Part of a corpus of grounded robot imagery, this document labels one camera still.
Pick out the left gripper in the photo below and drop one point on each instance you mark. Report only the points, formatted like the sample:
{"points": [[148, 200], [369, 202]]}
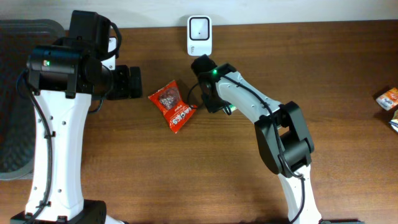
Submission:
{"points": [[125, 90]]}

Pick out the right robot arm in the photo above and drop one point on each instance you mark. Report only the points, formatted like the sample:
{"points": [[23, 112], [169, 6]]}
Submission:
{"points": [[283, 138]]}

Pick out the orange tissue pack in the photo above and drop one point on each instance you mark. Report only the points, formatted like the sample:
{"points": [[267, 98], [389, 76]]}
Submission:
{"points": [[388, 100]]}

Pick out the grey plastic mesh basket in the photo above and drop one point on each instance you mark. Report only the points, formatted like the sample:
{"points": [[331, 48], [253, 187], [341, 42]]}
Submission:
{"points": [[18, 39]]}

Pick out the yellow snack bag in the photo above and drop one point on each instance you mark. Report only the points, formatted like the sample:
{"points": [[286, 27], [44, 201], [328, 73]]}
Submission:
{"points": [[394, 121]]}

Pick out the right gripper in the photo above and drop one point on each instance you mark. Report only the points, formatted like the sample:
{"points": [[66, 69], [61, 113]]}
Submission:
{"points": [[212, 105]]}

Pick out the red candy bag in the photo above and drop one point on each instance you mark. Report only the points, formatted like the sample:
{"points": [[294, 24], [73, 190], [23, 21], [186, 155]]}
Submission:
{"points": [[169, 101]]}

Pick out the teal tissue pack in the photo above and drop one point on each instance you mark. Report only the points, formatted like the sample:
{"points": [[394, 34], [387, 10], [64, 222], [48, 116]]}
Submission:
{"points": [[232, 108]]}

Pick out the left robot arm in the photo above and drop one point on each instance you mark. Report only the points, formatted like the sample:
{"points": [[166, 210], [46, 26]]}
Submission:
{"points": [[62, 81]]}

